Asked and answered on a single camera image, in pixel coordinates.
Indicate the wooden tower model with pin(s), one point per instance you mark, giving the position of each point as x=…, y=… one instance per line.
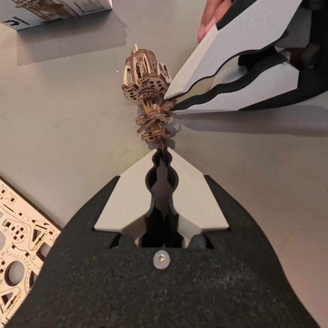
x=151, y=87

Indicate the white model kit box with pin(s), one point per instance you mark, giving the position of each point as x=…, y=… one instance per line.
x=25, y=20

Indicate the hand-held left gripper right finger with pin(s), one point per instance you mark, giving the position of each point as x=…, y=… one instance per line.
x=202, y=205

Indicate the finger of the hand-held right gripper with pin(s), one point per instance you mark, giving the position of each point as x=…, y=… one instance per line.
x=243, y=38
x=256, y=94

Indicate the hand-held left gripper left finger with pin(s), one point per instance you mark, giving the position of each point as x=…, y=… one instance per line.
x=120, y=205

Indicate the laser-cut wooden parts sheet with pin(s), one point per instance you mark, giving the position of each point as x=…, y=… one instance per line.
x=24, y=244

